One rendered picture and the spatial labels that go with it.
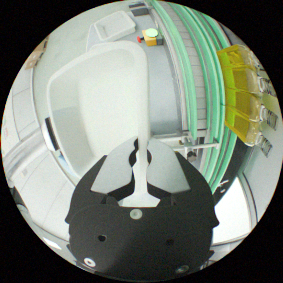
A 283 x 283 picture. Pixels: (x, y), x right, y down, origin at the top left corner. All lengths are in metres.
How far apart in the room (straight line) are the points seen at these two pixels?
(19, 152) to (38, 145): 0.09
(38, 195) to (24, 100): 2.80
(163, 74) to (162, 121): 0.23
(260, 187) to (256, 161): 0.10
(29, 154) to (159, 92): 0.54
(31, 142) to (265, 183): 0.70
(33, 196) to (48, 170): 1.22
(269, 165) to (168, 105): 0.50
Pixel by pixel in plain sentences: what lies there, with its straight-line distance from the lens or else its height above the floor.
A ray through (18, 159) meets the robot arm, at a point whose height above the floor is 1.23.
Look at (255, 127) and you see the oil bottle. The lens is 0.24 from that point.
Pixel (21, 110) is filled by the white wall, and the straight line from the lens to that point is 3.60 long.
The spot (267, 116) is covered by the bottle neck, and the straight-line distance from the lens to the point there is 0.22.
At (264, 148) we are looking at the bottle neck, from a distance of 0.23.
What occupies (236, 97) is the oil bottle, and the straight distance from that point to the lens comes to 0.27.
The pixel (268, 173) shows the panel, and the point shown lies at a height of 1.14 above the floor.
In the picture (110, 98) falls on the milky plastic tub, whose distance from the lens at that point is 0.18.
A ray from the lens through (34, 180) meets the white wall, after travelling 3.53.
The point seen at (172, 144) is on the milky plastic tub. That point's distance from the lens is 0.53.
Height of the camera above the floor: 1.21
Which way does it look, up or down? 58 degrees down
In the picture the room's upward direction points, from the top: 162 degrees counter-clockwise
